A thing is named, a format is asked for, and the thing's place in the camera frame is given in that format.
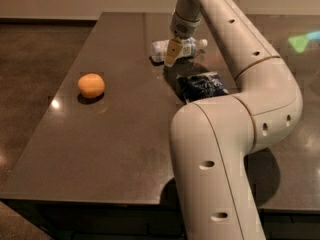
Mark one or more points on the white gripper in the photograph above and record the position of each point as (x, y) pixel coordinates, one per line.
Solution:
(182, 28)

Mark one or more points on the blue plastic water bottle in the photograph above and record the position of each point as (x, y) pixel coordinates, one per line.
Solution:
(190, 47)

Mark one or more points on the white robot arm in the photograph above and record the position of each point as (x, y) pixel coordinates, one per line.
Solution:
(210, 138)

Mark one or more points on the blue chip bag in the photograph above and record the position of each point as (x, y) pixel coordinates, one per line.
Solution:
(201, 86)

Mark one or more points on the orange fruit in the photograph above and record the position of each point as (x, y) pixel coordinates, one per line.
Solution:
(91, 85)

